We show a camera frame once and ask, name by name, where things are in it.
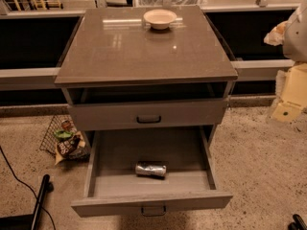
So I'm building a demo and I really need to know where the silver redbull can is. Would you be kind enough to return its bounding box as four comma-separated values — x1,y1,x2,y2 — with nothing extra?
135,162,167,177

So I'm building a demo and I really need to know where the closed grey upper drawer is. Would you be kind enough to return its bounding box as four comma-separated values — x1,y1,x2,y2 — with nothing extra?
68,99,227,131

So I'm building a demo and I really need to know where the black object bottom right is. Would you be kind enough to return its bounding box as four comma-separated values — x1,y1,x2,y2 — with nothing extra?
288,214,307,230

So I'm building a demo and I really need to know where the brown snack bag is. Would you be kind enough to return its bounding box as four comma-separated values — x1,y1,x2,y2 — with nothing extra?
55,135,86,165

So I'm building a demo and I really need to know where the open grey middle drawer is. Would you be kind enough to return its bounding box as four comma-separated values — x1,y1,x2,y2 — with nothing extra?
72,126,232,217

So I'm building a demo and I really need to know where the small can in basket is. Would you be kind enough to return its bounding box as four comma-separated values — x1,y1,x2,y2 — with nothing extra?
61,120,71,130

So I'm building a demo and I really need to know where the black cable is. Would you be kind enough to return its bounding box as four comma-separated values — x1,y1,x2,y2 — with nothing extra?
0,146,57,230

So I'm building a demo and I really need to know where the green bowl in basket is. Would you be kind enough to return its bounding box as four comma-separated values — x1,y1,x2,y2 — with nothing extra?
54,129,73,141

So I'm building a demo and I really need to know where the grey drawer cabinet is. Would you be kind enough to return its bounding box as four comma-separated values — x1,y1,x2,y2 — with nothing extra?
54,5,239,219

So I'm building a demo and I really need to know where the wire basket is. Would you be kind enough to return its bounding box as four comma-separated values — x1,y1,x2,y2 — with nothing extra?
39,114,91,160

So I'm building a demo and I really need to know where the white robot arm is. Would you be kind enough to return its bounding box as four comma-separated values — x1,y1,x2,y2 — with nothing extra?
264,0,307,122

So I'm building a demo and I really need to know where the white bowl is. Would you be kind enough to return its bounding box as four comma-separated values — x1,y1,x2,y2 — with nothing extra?
143,10,177,30

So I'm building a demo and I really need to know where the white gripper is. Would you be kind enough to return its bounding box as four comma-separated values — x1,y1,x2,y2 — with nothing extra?
264,21,307,122

